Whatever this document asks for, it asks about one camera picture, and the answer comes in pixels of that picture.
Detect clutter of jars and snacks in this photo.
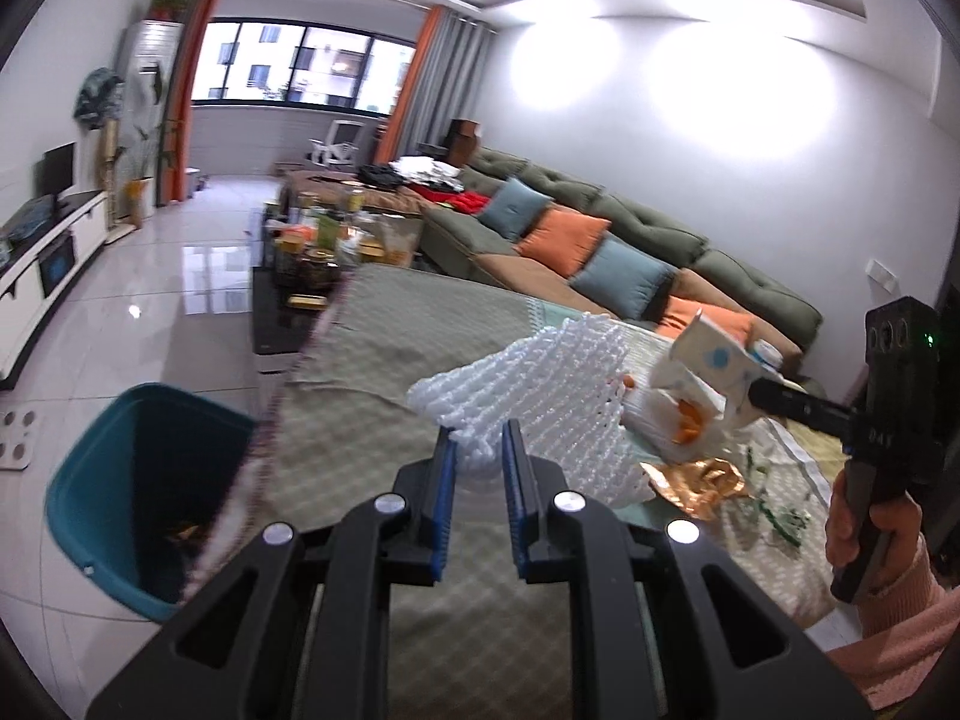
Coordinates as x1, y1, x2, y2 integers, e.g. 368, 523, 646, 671
262, 187, 421, 286

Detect white chair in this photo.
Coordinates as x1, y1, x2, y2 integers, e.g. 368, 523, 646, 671
309, 120, 365, 170

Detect green tufted sofa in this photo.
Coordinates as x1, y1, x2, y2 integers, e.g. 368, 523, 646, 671
416, 146, 826, 383

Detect person's right hand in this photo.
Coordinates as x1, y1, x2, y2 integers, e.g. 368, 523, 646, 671
825, 476, 927, 593

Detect black monitor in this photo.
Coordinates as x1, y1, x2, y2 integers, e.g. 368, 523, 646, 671
41, 142, 76, 196

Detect plant in yellow pot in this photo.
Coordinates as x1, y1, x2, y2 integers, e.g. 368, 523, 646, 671
120, 120, 162, 230

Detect wide window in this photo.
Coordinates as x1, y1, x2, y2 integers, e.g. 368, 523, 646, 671
191, 19, 417, 110

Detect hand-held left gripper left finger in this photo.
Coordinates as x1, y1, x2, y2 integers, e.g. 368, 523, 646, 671
86, 420, 458, 720

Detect white standing air conditioner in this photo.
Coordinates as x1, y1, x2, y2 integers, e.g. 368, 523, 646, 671
112, 19, 185, 218

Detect green plant scraps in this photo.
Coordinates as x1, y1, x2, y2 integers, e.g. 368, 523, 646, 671
742, 450, 811, 548

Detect orange curtain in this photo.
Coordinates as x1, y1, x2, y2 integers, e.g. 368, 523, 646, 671
157, 0, 226, 203
379, 4, 447, 166

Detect orange cushion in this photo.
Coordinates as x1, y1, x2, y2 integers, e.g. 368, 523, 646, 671
514, 206, 612, 277
656, 296, 755, 350

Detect brown box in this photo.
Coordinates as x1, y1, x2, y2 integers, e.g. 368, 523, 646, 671
448, 118, 482, 164

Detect dark hanging bag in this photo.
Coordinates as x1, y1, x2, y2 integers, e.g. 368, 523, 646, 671
75, 67, 125, 128

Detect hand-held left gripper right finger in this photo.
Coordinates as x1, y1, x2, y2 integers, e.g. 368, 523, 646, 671
501, 418, 875, 720

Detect gold foil wrapper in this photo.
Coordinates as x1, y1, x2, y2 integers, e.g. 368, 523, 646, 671
639, 457, 751, 520

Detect white blue-dotted carton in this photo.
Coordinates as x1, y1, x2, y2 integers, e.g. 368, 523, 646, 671
670, 309, 785, 428

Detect pile of white clothes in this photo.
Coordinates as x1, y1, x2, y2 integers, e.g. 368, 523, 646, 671
390, 156, 466, 192

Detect grey curtain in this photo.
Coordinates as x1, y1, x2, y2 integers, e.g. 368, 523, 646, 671
405, 7, 496, 166

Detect white floor scale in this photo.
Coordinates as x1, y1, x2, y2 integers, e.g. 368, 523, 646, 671
0, 406, 38, 470

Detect teal plastic bin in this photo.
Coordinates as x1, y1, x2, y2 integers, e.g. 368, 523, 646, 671
45, 382, 260, 623

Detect checked fringed tablecloth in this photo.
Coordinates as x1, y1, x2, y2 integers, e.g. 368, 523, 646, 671
180, 264, 848, 720

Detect blue cushion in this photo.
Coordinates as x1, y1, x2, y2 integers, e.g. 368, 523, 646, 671
570, 236, 680, 320
476, 178, 554, 242

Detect white bag with orange peels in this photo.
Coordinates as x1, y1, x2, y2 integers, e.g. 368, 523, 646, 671
622, 367, 740, 462

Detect black coffee table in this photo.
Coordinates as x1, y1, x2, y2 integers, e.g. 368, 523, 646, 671
251, 199, 425, 376

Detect white TV cabinet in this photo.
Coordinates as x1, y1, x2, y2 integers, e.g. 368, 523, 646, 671
0, 190, 110, 391

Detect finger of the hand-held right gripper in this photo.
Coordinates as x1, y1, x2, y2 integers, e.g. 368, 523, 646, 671
746, 377, 856, 440

